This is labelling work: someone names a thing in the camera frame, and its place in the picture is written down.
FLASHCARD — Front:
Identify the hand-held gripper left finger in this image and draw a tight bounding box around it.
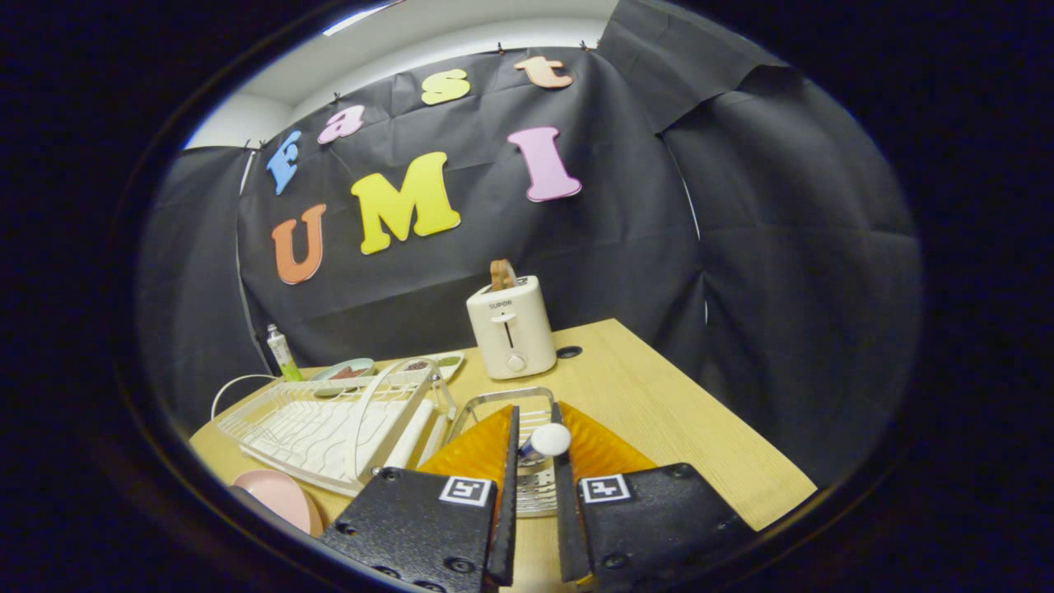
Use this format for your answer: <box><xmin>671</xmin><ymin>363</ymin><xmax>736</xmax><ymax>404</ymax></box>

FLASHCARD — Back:
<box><xmin>319</xmin><ymin>404</ymin><xmax>521</xmax><ymax>593</ymax></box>

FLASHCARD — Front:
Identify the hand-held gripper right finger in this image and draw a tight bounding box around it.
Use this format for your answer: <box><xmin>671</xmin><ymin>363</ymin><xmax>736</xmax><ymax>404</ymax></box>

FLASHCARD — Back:
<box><xmin>550</xmin><ymin>401</ymin><xmax>758</xmax><ymax>590</ymax></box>

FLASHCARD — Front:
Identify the metal wire basket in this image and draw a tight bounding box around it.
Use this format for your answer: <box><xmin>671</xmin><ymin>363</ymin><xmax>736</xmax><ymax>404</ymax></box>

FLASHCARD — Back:
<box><xmin>445</xmin><ymin>386</ymin><xmax>565</xmax><ymax>518</ymax></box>

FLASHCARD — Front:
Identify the white spoon blue checkered handle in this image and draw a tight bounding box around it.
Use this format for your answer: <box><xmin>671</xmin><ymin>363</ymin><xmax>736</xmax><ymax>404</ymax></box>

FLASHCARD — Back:
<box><xmin>519</xmin><ymin>423</ymin><xmax>572</xmax><ymax>462</ymax></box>

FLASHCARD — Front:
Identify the white wire dish rack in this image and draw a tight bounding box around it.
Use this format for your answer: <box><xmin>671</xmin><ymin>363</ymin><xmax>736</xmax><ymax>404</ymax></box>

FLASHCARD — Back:
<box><xmin>211</xmin><ymin>357</ymin><xmax>458</xmax><ymax>497</ymax></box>

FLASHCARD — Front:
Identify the pink plate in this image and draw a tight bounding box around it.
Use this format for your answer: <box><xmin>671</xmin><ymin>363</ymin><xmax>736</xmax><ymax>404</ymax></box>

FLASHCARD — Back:
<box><xmin>232</xmin><ymin>469</ymin><xmax>324</xmax><ymax>538</ymax></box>

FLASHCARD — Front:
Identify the pale green oval plate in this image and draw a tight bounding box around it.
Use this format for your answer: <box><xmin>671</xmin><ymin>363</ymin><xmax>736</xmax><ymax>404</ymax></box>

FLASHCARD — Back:
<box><xmin>310</xmin><ymin>357</ymin><xmax>376</xmax><ymax>384</ymax></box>

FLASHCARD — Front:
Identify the white divided tray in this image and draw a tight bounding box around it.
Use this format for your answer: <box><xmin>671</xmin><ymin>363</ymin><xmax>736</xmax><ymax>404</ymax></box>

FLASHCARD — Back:
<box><xmin>395</xmin><ymin>352</ymin><xmax>466</xmax><ymax>384</ymax></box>

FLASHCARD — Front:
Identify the white toaster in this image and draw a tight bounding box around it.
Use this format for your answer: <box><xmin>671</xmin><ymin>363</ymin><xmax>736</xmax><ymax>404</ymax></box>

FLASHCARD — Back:
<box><xmin>466</xmin><ymin>275</ymin><xmax>558</xmax><ymax>381</ymax></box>

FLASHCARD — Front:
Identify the green liquid bottle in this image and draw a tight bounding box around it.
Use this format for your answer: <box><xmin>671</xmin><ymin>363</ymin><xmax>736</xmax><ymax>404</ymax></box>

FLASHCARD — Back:
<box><xmin>265</xmin><ymin>324</ymin><xmax>304</xmax><ymax>382</ymax></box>

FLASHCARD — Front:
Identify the black backdrop cloth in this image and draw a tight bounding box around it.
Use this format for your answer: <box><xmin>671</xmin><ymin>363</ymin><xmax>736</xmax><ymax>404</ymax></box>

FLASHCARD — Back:
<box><xmin>136</xmin><ymin>0</ymin><xmax>923</xmax><ymax>487</ymax></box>

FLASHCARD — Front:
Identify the ceiling light panel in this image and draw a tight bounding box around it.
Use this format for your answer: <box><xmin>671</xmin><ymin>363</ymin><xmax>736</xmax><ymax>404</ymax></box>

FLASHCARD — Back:
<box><xmin>323</xmin><ymin>0</ymin><xmax>404</xmax><ymax>37</ymax></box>

